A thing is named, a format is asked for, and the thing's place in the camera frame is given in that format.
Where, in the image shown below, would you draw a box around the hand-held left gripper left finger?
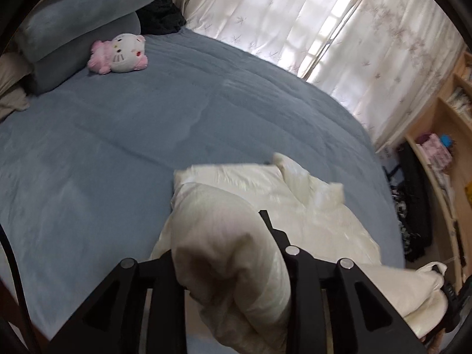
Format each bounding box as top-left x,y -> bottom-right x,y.
48,249 -> 189,354

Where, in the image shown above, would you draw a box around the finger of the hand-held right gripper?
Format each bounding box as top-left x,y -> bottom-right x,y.
442,282 -> 464,308

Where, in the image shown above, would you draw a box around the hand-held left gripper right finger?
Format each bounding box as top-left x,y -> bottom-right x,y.
258,209 -> 426,354

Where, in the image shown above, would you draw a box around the white puffer jacket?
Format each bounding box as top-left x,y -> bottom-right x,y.
149,152 -> 448,354

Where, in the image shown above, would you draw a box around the black and white patterned garment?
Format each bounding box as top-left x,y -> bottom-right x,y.
390,184 -> 417,255

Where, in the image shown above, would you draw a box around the wooden shelf unit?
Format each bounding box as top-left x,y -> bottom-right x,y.
404,48 -> 472,296

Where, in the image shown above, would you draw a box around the pile of papers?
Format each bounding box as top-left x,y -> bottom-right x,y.
430,170 -> 455,207

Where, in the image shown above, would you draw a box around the pink storage boxes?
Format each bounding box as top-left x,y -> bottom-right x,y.
420,135 -> 453,172

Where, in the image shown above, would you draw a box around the blue bed blanket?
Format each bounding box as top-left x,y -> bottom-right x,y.
0,27 -> 406,354

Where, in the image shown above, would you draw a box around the row of books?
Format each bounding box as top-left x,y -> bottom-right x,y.
444,86 -> 472,113

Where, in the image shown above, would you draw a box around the white floral curtain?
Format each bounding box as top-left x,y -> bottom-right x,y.
306,0 -> 467,152
166,0 -> 369,80

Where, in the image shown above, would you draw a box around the pink and white cat plush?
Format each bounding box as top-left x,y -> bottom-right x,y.
87,33 -> 149,75

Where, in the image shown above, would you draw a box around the grey pillow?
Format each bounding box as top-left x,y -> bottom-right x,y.
17,0 -> 170,63
31,11 -> 142,96

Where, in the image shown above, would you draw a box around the beige crumpled cloth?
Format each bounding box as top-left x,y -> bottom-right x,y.
0,52 -> 34,122

